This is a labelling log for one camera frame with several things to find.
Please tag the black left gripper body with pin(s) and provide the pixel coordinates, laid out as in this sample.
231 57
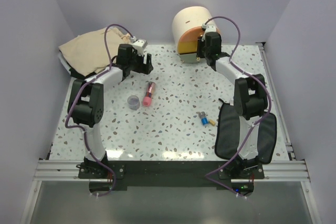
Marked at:
137 63

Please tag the beige cloth bag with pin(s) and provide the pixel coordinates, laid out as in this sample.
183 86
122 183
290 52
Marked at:
91 52

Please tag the cream round drawer organizer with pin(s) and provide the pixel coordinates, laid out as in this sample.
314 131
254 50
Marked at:
187 23

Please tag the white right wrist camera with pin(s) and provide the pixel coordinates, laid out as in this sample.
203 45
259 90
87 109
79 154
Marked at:
207 28

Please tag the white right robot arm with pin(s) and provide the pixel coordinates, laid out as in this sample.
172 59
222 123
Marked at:
250 99

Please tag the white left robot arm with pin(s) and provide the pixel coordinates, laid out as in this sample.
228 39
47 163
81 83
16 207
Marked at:
86 104

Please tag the grey bottom drawer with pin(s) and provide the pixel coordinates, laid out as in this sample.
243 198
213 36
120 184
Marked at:
189 58

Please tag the dark grey cloth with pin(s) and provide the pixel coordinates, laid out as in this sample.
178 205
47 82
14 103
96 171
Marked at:
227 139

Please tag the pink capped glitter tube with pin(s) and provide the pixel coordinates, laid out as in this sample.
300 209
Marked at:
150 88

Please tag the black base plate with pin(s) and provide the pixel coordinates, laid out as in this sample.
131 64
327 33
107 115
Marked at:
121 175

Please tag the white basket under bag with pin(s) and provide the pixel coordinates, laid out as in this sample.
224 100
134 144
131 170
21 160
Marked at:
69 69

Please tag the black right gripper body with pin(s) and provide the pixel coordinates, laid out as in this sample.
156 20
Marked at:
207 52

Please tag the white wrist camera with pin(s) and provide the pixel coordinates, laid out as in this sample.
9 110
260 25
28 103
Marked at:
207 28
139 45

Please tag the clear purple small jar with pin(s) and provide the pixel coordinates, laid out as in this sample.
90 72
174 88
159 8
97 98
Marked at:
133 102

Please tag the blue grey small cylinder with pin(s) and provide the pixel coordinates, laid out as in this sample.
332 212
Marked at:
204 120

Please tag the aluminium front rail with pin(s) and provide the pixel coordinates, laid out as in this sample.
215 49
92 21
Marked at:
277 171

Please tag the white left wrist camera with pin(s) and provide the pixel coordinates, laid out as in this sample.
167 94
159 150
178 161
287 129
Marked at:
139 45

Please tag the yellow drawer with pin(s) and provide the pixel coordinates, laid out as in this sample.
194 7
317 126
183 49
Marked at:
187 47

